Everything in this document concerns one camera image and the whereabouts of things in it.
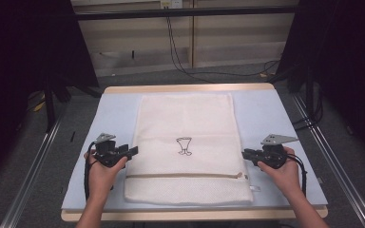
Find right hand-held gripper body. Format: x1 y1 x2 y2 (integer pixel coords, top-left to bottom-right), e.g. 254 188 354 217
259 133 299 170

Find black horizontal metal bar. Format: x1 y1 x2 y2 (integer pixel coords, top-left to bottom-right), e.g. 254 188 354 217
74 5 298 22

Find dark curtain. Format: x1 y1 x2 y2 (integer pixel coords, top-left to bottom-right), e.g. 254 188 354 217
0 0 100 191
277 0 365 167

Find light blue table mat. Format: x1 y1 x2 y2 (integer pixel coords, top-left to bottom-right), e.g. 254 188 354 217
61 89 329 213

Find black metal stand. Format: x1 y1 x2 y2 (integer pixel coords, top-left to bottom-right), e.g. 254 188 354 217
42 74 103 133

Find black wall cable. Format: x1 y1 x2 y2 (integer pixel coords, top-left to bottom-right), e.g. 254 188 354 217
165 15 280 85

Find black floor cables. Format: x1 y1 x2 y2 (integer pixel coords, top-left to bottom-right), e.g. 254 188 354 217
292 89 325 131

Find hand-held gripper black cable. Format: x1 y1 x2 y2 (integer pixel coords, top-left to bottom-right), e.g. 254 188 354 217
83 142 98 201
286 153 309 197

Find left hand-held gripper black cable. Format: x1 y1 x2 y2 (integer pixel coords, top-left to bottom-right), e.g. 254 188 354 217
83 142 98 201

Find person's right hand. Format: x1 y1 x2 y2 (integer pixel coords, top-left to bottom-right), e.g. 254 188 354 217
257 145 301 197

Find silver metal floor rail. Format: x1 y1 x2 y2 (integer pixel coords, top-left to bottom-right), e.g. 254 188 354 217
0 104 68 228
290 93 365 228

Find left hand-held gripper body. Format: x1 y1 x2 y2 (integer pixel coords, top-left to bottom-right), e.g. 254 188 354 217
90 132 130 168

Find wooden table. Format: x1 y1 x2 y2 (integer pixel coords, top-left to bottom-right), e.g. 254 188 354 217
60 83 329 222

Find white wall power outlet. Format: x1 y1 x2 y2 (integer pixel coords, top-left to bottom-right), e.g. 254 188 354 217
160 0 184 10

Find person's left hand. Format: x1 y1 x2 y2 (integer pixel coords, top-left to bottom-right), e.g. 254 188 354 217
83 149 128 200

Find right hand-held gripper black cable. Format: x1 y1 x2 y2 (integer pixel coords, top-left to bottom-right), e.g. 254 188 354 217
286 153 309 197

